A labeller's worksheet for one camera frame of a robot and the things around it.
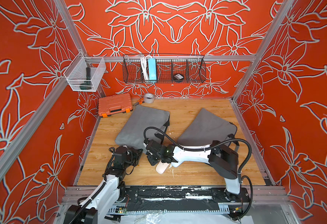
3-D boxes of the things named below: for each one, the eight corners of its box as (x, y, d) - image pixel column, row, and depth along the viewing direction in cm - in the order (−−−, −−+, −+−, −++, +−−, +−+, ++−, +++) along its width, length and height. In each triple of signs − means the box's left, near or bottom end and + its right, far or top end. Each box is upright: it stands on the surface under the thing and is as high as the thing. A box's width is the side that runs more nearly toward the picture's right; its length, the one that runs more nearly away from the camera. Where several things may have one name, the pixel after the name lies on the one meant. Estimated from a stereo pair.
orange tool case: (100, 119, 109) (97, 114, 104) (101, 102, 121) (98, 97, 116) (133, 112, 113) (132, 107, 108) (131, 97, 125) (130, 91, 120)
